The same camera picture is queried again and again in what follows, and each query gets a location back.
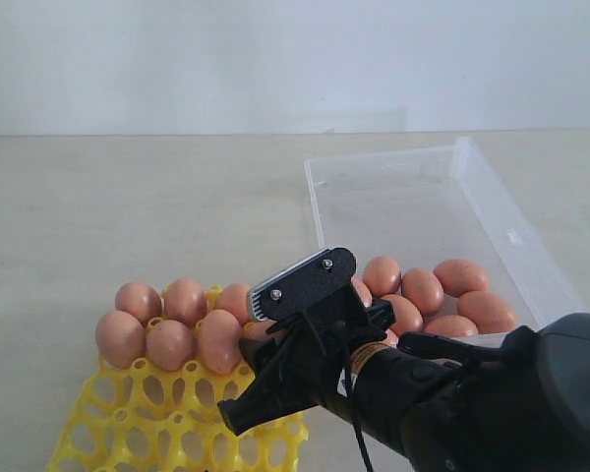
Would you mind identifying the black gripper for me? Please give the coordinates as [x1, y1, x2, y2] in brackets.
[217, 284, 467, 443]

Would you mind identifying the brown egg edge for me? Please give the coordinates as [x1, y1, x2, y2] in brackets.
[242, 321, 284, 341]

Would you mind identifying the brown egg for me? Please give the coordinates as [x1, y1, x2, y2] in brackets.
[147, 320, 196, 372]
[95, 311, 147, 369]
[401, 267, 444, 316]
[382, 328, 398, 347]
[457, 291, 517, 334]
[114, 280, 162, 325]
[424, 315, 479, 337]
[351, 277, 373, 308]
[214, 282, 251, 325]
[382, 294, 424, 336]
[433, 259, 490, 298]
[163, 278, 208, 328]
[198, 309, 242, 375]
[362, 256, 402, 297]

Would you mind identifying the yellow plastic egg tray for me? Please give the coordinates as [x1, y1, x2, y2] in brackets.
[44, 283, 310, 472]

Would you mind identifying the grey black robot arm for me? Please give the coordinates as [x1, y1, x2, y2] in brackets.
[218, 285, 590, 471]

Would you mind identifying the clear plastic container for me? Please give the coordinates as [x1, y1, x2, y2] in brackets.
[305, 137, 585, 329]

